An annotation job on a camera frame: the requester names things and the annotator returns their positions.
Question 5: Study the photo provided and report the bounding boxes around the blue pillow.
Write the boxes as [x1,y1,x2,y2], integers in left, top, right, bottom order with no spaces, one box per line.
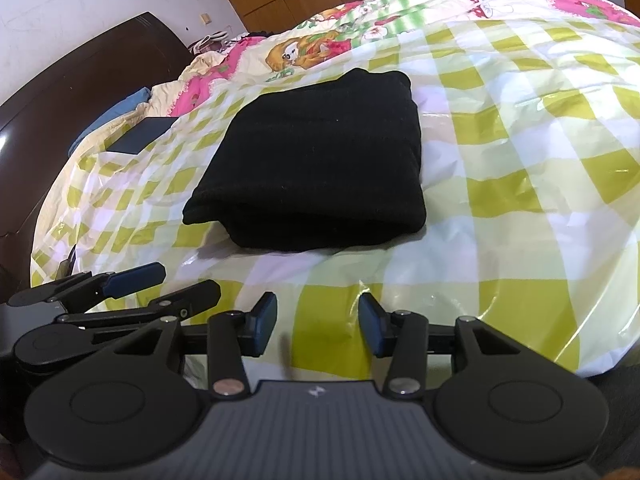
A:
[67,87,151,156]

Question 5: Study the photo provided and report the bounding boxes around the striped cloth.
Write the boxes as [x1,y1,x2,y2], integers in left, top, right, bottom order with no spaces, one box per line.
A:
[190,31,236,55]

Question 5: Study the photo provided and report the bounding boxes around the dark wooden headboard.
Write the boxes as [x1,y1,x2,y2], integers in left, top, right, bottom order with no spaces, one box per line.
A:
[0,10,193,286]

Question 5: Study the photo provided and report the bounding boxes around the green white checked plastic sheet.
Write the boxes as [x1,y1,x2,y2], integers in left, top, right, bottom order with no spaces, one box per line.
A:
[30,10,640,378]

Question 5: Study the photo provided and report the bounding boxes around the cartoon printed quilt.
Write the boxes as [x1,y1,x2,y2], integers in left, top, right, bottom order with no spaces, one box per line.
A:
[67,0,633,161]

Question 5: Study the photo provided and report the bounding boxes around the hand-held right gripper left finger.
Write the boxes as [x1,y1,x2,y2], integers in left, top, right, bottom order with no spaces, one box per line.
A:
[117,291,278,398]

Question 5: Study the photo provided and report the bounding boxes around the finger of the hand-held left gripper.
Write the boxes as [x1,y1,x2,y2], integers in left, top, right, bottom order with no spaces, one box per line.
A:
[56,280,222,330]
[7,261,167,308]

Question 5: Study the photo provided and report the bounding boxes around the black pants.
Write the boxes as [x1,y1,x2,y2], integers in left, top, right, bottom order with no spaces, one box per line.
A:
[182,67,427,253]

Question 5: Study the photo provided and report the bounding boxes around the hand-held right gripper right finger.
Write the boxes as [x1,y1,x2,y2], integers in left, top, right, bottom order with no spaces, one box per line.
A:
[357,292,521,400]

